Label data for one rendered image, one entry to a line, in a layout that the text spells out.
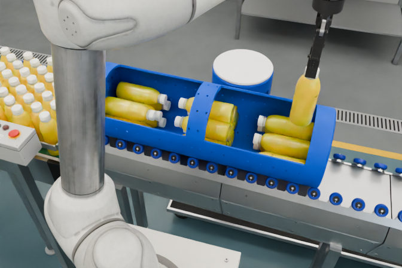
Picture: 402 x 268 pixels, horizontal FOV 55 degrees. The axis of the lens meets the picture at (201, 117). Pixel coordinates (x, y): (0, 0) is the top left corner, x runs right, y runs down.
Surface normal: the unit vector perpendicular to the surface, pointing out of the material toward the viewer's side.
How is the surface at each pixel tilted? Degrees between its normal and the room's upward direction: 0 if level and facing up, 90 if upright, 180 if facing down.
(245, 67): 0
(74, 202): 42
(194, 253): 2
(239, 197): 70
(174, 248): 2
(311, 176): 89
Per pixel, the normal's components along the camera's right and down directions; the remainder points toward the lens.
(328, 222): -0.29, 0.37
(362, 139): 0.00, -0.73
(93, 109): 0.68, 0.48
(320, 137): -0.17, -0.25
